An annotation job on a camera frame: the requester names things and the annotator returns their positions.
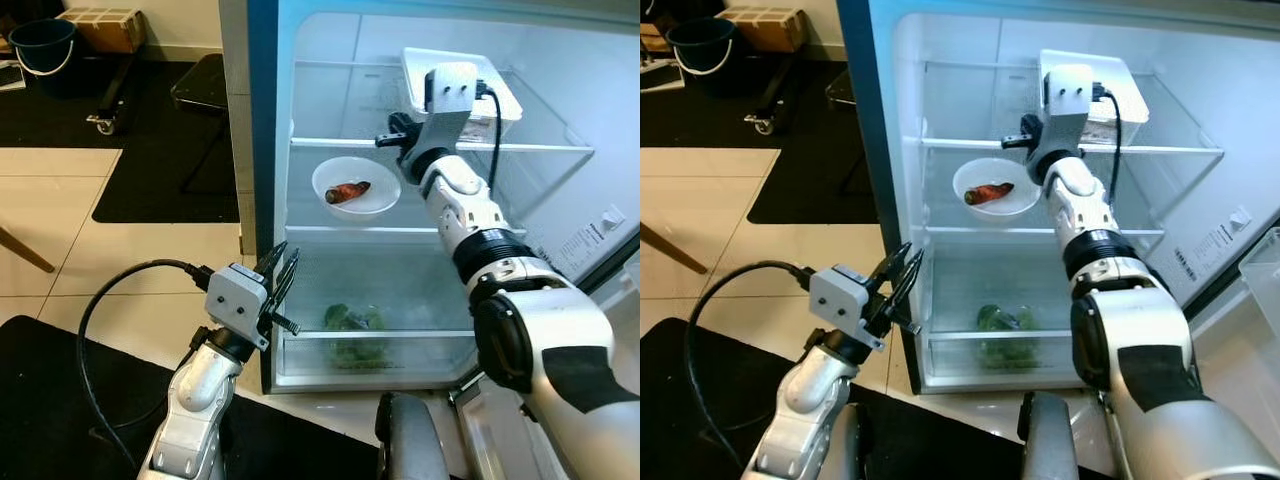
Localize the wooden chair leg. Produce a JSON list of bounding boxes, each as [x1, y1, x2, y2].
[[640, 222, 701, 274], [0, 225, 56, 274]]

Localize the black metal stand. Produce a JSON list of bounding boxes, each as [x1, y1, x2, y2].
[[825, 68, 861, 111], [170, 52, 233, 193]]

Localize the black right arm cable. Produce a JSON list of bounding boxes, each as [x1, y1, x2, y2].
[[1093, 85, 1126, 206], [474, 82, 504, 193]]

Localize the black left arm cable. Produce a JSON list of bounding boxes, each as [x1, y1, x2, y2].
[[77, 258, 216, 471], [685, 260, 816, 471]]

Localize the brown cardboard box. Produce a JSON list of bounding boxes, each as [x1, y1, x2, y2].
[[720, 8, 807, 53], [58, 8, 148, 55]]

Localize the clear fridge door shelf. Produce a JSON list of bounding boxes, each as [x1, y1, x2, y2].
[[1238, 228, 1280, 311]]

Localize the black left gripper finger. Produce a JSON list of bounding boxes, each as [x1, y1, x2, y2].
[[890, 252, 924, 304], [873, 242, 912, 284], [272, 252, 301, 301], [255, 241, 289, 283]]

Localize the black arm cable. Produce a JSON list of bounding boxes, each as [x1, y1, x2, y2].
[[685, 260, 816, 471], [474, 82, 504, 193], [1093, 85, 1126, 206], [77, 258, 216, 471]]

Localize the black carpet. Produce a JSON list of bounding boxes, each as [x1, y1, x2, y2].
[[640, 55, 881, 226], [0, 52, 241, 224]]

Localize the glass fridge shelf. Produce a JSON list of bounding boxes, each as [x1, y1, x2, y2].
[[288, 62, 598, 156], [283, 222, 471, 246], [920, 222, 1166, 251], [920, 62, 1226, 159]]

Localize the black wheeled dolly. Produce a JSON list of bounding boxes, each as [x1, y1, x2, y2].
[[743, 45, 801, 136], [85, 45, 141, 136]]

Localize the black floor mat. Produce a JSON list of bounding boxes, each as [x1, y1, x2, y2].
[[640, 318, 1031, 480], [0, 315, 401, 480]]

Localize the green leafy vegetables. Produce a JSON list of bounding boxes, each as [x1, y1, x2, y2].
[[322, 303, 393, 369], [975, 303, 1046, 369]]

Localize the reddish orange carrot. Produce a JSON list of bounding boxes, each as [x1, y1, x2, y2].
[[964, 181, 1016, 207], [325, 180, 373, 206]]

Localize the grey robot leg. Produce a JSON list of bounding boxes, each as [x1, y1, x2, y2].
[[1018, 392, 1086, 480], [375, 392, 453, 480]]

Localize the white bowl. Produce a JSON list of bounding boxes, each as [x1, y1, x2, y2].
[[952, 157, 1043, 219], [311, 156, 403, 221]]

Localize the steel fridge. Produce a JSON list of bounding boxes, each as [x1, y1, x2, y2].
[[220, 0, 641, 401], [835, 0, 1280, 401]]

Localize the black bucket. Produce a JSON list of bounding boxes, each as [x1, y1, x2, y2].
[[8, 18, 79, 98], [667, 17, 739, 96]]

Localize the clear crisper drawer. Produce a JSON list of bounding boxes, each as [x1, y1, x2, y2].
[[920, 245, 1086, 383], [272, 240, 483, 383]]

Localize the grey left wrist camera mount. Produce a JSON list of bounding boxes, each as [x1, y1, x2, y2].
[[205, 263, 273, 351], [808, 264, 889, 351]]

